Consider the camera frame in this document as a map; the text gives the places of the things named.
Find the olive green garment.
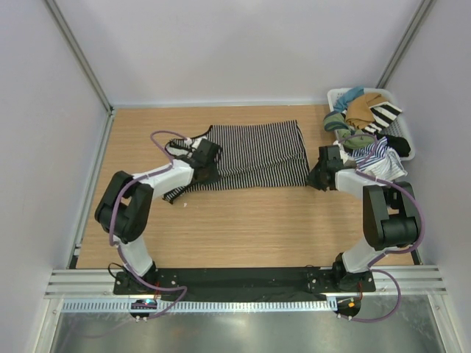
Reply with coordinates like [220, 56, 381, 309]
[323, 111, 375, 150]

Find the blue white striped tank top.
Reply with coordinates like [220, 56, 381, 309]
[349, 137, 408, 181]

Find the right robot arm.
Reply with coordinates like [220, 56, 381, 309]
[306, 145, 423, 291]

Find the right aluminium corner post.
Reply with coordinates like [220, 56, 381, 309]
[375, 0, 437, 89]

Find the aluminium corner post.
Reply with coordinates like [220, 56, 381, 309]
[43, 0, 113, 115]
[375, 0, 437, 89]

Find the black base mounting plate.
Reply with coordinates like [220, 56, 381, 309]
[113, 265, 376, 301]

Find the tan brown garment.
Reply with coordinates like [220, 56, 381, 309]
[345, 93, 389, 129]

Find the teal blue garment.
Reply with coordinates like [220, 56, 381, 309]
[333, 86, 364, 113]

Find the perforated cable duct strip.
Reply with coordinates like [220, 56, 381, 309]
[62, 297, 337, 314]

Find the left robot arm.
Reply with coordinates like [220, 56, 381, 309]
[94, 138, 222, 294]

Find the aluminium front rail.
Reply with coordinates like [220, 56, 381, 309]
[46, 265, 446, 302]

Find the white plastic laundry basket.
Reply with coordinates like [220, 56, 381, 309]
[327, 88, 416, 161]

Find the left aluminium corner post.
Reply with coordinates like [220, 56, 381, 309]
[43, 0, 113, 115]

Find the black white striped tank top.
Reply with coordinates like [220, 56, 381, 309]
[163, 120, 309, 203]

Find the wide black white striped garment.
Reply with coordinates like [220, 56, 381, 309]
[362, 102, 403, 134]

